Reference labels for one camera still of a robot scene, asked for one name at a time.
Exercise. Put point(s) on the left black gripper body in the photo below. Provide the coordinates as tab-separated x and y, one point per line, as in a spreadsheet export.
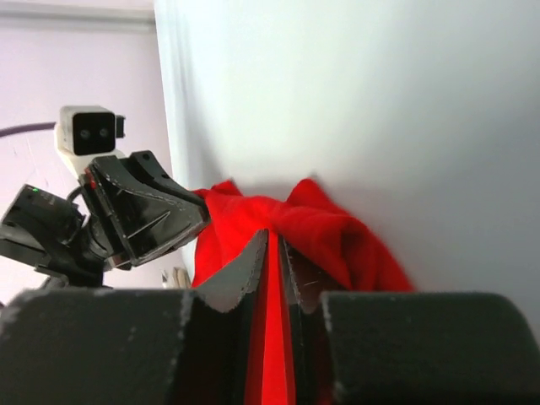
49	233

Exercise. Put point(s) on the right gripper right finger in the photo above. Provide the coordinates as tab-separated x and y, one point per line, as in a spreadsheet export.
404	348

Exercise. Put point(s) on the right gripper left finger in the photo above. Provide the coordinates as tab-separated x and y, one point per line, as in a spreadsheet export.
142	346

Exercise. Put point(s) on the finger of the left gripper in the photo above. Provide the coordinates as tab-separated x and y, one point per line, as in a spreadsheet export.
140	223
145	167

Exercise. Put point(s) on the red t shirt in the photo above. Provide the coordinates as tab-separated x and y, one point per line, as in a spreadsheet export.
326	235

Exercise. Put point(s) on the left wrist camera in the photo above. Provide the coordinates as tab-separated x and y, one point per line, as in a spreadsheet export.
85	132

